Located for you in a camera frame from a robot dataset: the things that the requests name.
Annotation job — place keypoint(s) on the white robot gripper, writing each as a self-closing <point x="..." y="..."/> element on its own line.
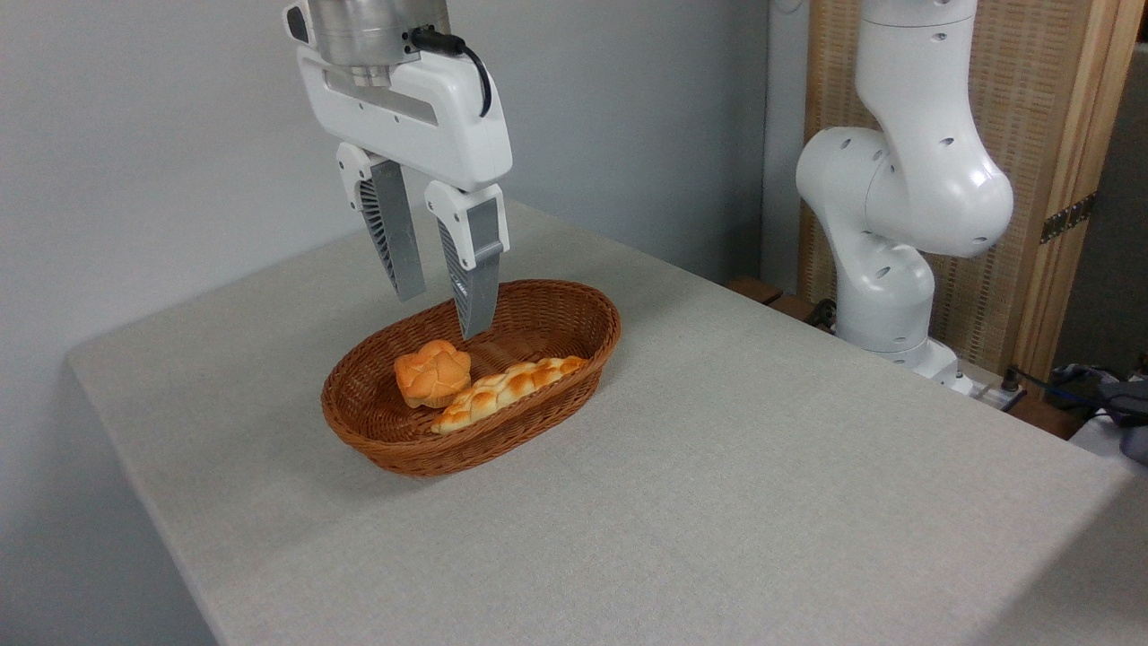
<point x="430" y="121"/>

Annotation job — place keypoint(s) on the round orange bread roll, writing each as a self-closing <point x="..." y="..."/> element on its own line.
<point x="432" y="372"/>

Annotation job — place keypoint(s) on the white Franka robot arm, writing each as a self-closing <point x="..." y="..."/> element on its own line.
<point x="897" y="179"/>

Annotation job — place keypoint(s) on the long braided bread loaf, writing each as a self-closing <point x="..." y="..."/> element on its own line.
<point x="502" y="388"/>

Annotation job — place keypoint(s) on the brown oval wicker basket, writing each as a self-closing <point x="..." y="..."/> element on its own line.
<point x="556" y="309"/>

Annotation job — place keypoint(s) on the wooden woven folding screen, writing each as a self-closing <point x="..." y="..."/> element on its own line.
<point x="1031" y="108"/>

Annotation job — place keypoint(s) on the dark metal screen hinge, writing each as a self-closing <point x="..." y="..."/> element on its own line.
<point x="1067" y="218"/>

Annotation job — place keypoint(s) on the dark grey device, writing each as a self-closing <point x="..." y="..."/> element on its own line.
<point x="1132" y="422"/>

